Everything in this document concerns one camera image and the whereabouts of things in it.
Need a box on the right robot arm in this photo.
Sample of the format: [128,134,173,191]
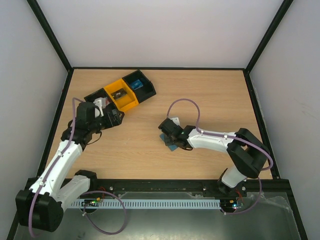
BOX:
[158,118,270,196]

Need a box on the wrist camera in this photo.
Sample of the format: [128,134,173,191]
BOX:
[93,97,106,118]
[171,117,180,126]

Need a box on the blue slotted cable duct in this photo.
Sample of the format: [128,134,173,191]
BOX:
[87,199,221,210]

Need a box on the yellow bin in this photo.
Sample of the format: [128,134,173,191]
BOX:
[103,78,139,112]

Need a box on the red white card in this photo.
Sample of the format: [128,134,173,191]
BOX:
[104,97,110,106]

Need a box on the black card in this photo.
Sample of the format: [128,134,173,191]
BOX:
[111,88,127,100]

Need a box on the right black bin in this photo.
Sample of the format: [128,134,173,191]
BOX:
[122,69,157,103]

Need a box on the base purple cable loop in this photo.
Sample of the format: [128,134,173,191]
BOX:
[81,191,128,235]

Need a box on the blue card in bin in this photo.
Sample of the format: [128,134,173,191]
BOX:
[130,79,144,90]

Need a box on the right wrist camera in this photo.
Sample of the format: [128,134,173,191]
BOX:
[171,117,180,126]

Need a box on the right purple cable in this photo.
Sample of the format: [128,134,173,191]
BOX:
[166,98,275,171]

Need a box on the black cage frame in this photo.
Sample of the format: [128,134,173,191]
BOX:
[7,0,308,240]

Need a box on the black bin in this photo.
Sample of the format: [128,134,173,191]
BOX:
[122,69,157,103]
[84,88,116,118]

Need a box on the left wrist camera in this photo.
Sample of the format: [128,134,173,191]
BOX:
[93,97,106,118]

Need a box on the left black bin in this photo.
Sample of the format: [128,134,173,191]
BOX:
[84,88,116,118]

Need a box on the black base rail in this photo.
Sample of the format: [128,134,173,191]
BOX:
[24,177,291,198]

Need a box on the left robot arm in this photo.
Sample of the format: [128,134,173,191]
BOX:
[15,98,125,237]

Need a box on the teal card holder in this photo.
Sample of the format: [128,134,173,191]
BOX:
[160,117,178,152]

